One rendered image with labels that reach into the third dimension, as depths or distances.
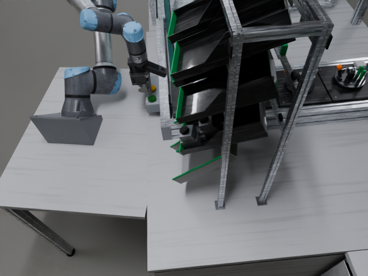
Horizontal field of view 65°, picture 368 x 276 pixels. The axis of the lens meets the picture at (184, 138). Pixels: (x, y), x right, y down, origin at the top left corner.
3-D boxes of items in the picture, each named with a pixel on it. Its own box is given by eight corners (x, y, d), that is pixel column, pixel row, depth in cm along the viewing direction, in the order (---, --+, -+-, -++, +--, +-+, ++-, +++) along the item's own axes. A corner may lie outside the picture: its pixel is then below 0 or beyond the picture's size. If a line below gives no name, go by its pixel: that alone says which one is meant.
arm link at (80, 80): (61, 93, 142) (61, 65, 140) (89, 95, 149) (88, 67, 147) (67, 95, 132) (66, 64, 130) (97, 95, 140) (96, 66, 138)
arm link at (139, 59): (146, 44, 122) (146, 56, 118) (148, 52, 126) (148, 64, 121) (128, 45, 122) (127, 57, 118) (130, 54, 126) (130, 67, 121)
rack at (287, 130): (216, 210, 118) (229, 38, 54) (204, 138, 140) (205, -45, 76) (267, 205, 118) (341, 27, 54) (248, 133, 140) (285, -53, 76)
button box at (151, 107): (147, 113, 146) (145, 104, 141) (147, 84, 159) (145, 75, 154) (161, 111, 146) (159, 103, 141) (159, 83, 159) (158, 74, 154)
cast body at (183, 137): (184, 148, 97) (173, 136, 92) (185, 137, 99) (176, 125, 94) (206, 144, 93) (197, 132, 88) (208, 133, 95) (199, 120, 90)
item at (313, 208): (148, 272, 108) (147, 271, 106) (147, 35, 198) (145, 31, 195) (525, 235, 109) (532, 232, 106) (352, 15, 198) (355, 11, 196)
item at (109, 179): (-11, 207, 128) (-15, 205, 126) (61, 70, 181) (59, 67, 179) (145, 219, 120) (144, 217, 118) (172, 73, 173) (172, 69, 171)
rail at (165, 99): (162, 140, 141) (160, 126, 132) (157, 33, 194) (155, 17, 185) (174, 139, 141) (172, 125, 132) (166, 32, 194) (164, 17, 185)
